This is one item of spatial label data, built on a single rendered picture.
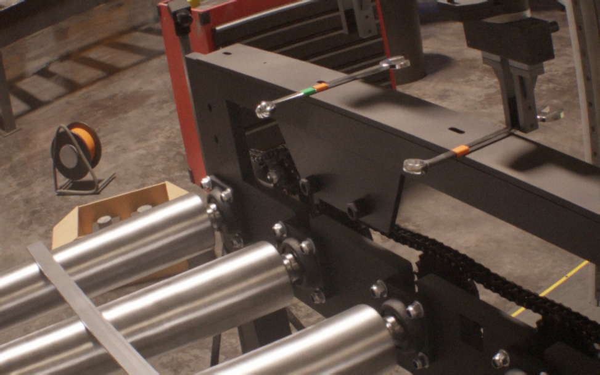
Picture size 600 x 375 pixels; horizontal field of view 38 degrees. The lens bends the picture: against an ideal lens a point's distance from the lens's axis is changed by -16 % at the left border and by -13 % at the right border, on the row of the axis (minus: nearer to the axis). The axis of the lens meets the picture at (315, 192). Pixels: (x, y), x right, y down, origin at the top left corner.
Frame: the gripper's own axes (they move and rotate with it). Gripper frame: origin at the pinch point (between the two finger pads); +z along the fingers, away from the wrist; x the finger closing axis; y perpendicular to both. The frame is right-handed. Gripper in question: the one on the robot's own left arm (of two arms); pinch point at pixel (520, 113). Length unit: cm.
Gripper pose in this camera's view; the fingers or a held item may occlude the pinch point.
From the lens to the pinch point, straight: 121.6
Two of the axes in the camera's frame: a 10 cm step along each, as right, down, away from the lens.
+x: -5.0, -2.6, 8.2
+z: 1.8, 9.0, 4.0
